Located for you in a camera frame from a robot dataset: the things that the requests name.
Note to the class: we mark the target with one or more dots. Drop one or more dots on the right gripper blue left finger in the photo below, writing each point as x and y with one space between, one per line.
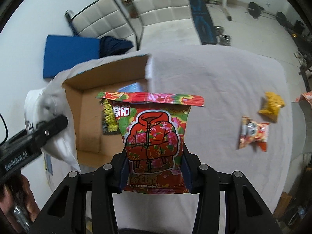
124 171

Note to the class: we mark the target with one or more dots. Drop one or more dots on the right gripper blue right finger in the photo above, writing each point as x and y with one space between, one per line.
189 165

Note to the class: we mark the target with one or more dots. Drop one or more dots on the white pillow pack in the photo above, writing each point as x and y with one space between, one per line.
47 115

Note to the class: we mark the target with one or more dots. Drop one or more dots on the black shoe shine wipes pack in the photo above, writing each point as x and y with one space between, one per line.
109 123

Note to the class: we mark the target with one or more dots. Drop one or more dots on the red floral wipes pack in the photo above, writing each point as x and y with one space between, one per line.
152 127

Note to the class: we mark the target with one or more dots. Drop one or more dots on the orange panda snack packet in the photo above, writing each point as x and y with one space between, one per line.
253 132

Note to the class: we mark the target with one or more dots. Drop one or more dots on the light blue wipes pack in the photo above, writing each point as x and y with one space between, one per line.
134 87

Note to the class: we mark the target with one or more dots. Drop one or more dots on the yellow snack packet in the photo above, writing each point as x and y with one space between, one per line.
272 106

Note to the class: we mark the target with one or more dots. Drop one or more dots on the left hand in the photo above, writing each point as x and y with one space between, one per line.
22 197

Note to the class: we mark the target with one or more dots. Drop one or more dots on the grey table cloth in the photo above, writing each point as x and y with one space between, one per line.
233 83

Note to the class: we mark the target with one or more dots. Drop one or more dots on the brown cardboard box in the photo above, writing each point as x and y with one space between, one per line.
84 82

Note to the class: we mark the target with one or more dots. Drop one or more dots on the blue foam mat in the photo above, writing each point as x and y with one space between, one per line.
64 52

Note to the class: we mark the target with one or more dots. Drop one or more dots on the dark blue garment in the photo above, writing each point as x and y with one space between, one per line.
111 46

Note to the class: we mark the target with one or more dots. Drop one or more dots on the chrome dumbbell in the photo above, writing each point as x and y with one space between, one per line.
223 39

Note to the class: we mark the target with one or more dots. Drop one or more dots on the blue black weight bench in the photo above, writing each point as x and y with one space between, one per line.
203 22

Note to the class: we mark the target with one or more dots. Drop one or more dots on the left white padded chair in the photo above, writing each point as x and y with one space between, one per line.
102 18

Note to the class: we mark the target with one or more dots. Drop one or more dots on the white padded chair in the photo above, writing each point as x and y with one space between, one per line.
102 18
166 22

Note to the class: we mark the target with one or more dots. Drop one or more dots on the right white padded chair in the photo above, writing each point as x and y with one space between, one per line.
166 22

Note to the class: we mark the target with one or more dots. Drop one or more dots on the floor barbell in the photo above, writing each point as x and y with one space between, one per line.
256 11

